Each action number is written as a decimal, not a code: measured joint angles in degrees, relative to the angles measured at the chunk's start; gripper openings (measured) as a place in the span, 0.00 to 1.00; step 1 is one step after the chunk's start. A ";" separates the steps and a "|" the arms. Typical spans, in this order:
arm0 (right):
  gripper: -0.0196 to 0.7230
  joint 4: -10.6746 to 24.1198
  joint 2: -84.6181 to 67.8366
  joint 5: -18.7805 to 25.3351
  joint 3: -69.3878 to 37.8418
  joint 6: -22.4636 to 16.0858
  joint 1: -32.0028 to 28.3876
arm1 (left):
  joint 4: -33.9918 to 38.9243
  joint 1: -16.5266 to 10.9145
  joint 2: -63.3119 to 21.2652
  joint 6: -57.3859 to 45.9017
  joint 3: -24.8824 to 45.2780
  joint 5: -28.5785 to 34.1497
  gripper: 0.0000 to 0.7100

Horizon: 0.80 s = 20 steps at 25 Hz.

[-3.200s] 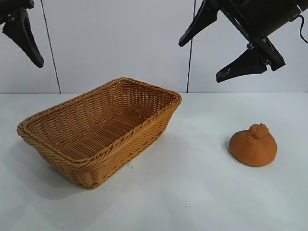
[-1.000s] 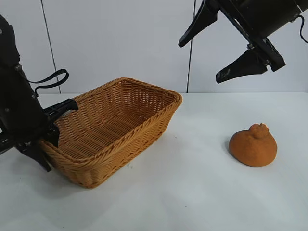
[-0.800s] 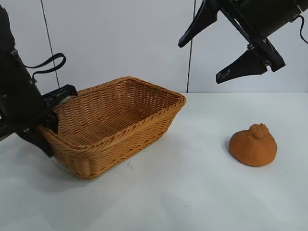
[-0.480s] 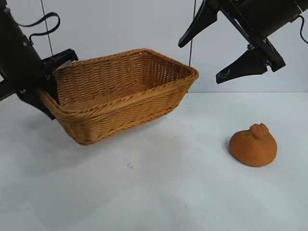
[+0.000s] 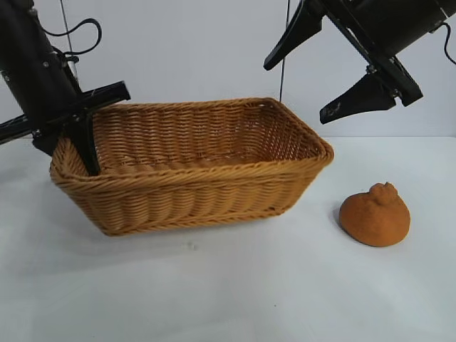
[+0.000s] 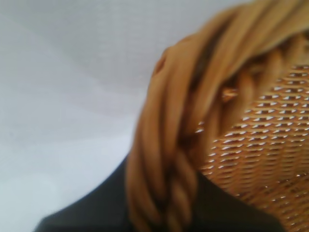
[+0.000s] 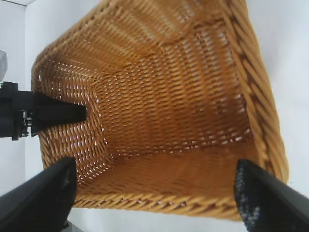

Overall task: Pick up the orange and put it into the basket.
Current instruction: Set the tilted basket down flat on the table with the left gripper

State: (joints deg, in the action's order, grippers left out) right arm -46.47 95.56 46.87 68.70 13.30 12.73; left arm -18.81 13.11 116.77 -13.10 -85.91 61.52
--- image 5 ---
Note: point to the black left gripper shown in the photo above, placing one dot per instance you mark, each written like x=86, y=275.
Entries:
x=32, y=71

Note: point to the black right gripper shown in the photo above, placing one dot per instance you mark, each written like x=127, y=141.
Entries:
x=392, y=25

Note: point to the tan woven wicker basket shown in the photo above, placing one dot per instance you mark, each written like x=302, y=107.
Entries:
x=213, y=192

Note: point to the bumpy orange fruit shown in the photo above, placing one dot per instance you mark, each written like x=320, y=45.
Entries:
x=374, y=221

